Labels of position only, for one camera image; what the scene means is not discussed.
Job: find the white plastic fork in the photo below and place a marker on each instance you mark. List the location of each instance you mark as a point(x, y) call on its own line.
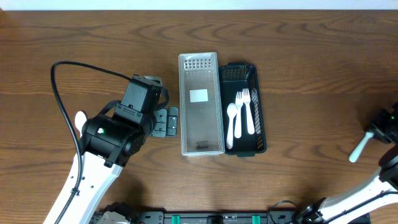
point(249, 119)
point(355, 154)
point(239, 104)

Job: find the clear plastic basket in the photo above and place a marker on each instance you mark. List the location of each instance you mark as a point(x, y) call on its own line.
point(201, 121)

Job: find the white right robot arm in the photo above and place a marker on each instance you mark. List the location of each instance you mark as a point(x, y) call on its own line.
point(379, 190)

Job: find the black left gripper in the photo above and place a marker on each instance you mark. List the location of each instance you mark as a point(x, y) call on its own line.
point(166, 122)

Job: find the dark green plastic basket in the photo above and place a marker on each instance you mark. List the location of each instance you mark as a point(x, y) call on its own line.
point(234, 77)

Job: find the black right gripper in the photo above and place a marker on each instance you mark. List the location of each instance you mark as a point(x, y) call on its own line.
point(375, 129)

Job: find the white plastic spoon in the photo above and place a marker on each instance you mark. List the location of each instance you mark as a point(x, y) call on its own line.
point(80, 119)
point(231, 112)

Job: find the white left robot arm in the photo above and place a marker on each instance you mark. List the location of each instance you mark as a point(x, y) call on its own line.
point(106, 144)

